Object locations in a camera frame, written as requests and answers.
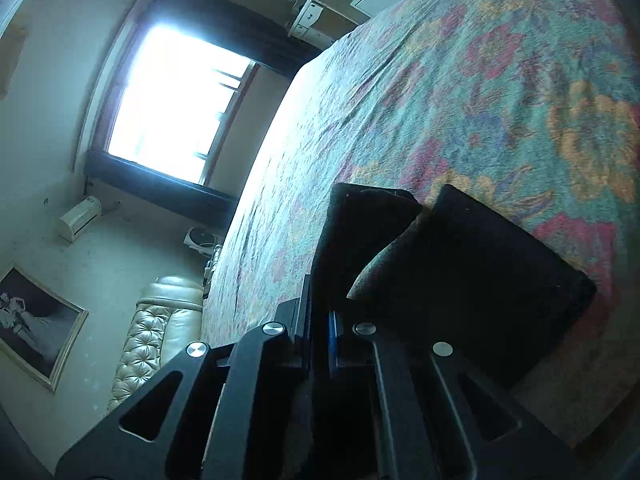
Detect bright window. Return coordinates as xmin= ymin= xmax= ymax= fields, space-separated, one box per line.
xmin=106 ymin=24 xmax=257 ymax=187

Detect black pants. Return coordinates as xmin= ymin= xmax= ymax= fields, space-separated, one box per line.
xmin=312 ymin=182 xmax=598 ymax=391

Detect cream tufted leather headboard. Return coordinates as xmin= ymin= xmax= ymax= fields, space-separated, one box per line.
xmin=106 ymin=275 xmax=207 ymax=417

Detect white round appliance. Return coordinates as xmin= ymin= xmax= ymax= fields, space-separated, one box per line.
xmin=185 ymin=226 xmax=224 ymax=262

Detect dark curtain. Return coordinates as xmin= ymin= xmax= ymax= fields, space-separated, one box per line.
xmin=147 ymin=0 xmax=323 ymax=78
xmin=84 ymin=149 xmax=238 ymax=226

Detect floral bed blanket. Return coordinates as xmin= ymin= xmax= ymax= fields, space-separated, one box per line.
xmin=200 ymin=0 xmax=640 ymax=456

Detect white dresser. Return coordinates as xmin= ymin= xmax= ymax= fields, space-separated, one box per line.
xmin=286 ymin=0 xmax=362 ymax=45

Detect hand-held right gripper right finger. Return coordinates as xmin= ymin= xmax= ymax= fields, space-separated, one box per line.
xmin=326 ymin=311 xmax=587 ymax=480

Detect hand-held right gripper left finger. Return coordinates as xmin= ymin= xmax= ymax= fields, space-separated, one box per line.
xmin=55 ymin=274 xmax=314 ymax=480

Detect white air conditioner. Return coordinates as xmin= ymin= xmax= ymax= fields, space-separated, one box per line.
xmin=59 ymin=196 xmax=104 ymax=242

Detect framed wall picture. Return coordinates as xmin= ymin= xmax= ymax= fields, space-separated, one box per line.
xmin=0 ymin=262 xmax=90 ymax=394

